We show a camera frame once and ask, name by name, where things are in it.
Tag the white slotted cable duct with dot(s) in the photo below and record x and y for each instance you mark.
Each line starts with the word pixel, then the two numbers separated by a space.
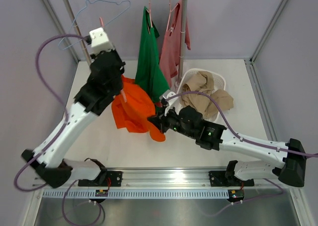
pixel 137 194

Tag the pink t shirt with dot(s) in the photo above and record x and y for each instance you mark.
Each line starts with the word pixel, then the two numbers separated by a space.
pixel 170 52

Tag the orange t shirt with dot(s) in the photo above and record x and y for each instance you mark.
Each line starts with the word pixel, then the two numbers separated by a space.
pixel 132 115

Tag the aluminium mounting rail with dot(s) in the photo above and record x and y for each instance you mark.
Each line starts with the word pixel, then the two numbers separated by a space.
pixel 160 178

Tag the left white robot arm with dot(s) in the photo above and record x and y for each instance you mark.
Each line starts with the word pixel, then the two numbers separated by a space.
pixel 102 86

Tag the white perforated laundry basket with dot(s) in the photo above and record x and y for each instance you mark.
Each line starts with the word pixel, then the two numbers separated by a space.
pixel 219 83

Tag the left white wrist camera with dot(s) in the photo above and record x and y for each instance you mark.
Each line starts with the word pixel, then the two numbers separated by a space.
pixel 100 41

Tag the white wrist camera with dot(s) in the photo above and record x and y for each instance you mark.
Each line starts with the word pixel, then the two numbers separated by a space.
pixel 100 41
pixel 168 100

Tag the beige t shirt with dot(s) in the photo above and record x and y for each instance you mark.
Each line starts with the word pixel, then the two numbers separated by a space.
pixel 202 95

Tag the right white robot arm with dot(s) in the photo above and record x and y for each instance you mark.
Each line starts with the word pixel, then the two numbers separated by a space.
pixel 273 160

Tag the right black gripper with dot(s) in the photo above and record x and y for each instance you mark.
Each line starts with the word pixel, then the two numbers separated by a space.
pixel 161 120

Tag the green t shirt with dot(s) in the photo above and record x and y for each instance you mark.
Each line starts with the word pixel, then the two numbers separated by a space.
pixel 149 75

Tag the pink hanger of green shirt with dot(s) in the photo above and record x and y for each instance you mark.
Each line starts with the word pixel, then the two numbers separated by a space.
pixel 150 13

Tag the pink hanger of orange shirt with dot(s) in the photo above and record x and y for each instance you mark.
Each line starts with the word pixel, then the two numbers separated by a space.
pixel 122 91

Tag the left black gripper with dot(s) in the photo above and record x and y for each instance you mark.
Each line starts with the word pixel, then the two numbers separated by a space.
pixel 120 63

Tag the metal clothes rack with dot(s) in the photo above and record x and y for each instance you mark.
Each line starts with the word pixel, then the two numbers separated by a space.
pixel 184 34

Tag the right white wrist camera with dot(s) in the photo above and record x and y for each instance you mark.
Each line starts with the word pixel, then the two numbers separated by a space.
pixel 168 100

